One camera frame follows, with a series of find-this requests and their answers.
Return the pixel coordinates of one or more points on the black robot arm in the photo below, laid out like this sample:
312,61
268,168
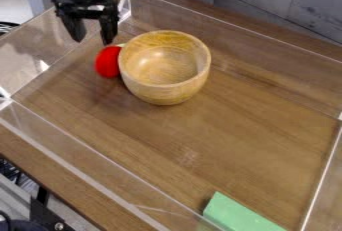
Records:
73,11

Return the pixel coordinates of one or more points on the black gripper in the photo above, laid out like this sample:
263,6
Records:
74,11

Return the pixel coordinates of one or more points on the green foam block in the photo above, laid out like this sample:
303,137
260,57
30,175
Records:
235,217

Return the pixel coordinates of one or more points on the clear acrylic enclosure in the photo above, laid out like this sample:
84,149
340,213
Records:
137,166

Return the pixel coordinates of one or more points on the light wooden bowl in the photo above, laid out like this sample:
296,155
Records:
165,66

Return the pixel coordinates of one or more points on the red plush fruit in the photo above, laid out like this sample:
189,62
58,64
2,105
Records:
108,61

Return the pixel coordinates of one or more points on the black table bracket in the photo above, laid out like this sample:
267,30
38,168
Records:
44,216

